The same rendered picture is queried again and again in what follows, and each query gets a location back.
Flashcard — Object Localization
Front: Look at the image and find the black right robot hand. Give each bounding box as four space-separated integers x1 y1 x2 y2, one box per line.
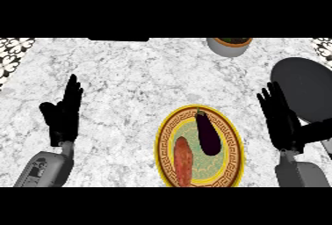
256 81 332 156

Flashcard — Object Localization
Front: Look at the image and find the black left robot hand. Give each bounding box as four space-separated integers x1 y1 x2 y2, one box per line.
37 73 84 148

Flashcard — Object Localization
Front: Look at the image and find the dark grey pan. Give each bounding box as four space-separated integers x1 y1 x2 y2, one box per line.
270 56 332 161

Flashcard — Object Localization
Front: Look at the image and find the dark purple eggplant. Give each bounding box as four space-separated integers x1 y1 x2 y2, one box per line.
194 106 223 156

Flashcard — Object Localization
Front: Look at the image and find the yellow patterned plate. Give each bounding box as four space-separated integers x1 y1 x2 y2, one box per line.
155 104 247 188

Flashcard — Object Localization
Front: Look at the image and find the orange sweet potato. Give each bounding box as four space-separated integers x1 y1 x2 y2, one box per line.
173 135 195 188

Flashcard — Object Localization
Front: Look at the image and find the grey plant pot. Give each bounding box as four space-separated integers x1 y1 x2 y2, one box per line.
207 37 254 58

